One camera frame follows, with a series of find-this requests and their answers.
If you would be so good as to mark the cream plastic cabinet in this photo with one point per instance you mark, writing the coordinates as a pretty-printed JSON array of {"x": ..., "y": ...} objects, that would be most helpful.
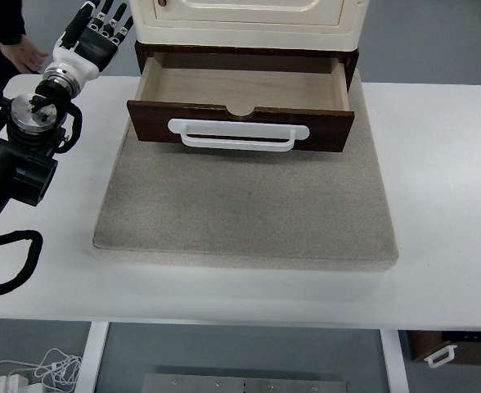
[{"x": 302, "y": 25}]

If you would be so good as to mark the white drawer handle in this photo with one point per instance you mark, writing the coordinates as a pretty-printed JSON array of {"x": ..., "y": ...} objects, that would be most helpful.
[{"x": 241, "y": 136}]

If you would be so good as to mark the brown box with white handle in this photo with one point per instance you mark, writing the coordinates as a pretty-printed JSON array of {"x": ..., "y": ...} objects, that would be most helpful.
[{"x": 437, "y": 348}]

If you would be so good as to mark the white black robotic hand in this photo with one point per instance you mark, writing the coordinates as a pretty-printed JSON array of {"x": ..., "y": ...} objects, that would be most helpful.
[{"x": 85, "y": 57}]

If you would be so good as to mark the white power adapter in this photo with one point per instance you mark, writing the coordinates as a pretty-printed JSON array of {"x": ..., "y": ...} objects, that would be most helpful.
[{"x": 13, "y": 384}]

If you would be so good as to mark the grey fabric pad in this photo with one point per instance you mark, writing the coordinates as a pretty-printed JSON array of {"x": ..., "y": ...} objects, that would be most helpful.
[{"x": 303, "y": 210}]

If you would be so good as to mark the dark wooden drawer frame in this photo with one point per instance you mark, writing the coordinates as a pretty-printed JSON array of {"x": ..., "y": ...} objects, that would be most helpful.
[{"x": 348, "y": 59}]

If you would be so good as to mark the dark wooden drawer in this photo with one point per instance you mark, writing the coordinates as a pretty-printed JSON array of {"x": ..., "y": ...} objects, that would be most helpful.
[{"x": 244, "y": 88}]

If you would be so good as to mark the grey metal base plate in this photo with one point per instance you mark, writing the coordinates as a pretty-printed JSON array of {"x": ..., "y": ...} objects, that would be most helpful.
[{"x": 160, "y": 382}]

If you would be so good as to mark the person's bare hand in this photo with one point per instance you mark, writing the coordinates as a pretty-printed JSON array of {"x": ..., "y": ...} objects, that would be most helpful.
[{"x": 25, "y": 56}]

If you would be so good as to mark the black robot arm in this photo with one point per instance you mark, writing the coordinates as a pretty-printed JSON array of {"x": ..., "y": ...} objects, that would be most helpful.
[{"x": 36, "y": 126}]

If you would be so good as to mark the white table leg frame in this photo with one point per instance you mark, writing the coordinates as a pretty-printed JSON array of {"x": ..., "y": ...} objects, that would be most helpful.
[{"x": 96, "y": 342}]

